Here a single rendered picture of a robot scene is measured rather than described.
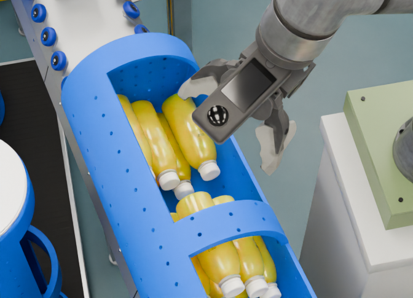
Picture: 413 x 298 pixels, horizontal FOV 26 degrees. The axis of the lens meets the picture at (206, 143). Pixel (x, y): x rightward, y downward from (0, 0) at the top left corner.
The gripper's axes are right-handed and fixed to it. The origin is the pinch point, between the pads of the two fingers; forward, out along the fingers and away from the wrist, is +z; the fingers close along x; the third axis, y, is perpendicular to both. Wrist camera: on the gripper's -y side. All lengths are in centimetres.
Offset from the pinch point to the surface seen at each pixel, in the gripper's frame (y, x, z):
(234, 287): 10.2, -14.0, 44.4
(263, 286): 16, -18, 48
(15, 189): 8, 31, 70
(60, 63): 40, 47, 75
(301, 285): 22, -23, 49
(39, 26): 47, 60, 81
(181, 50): 42, 24, 46
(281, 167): 115, -1, 150
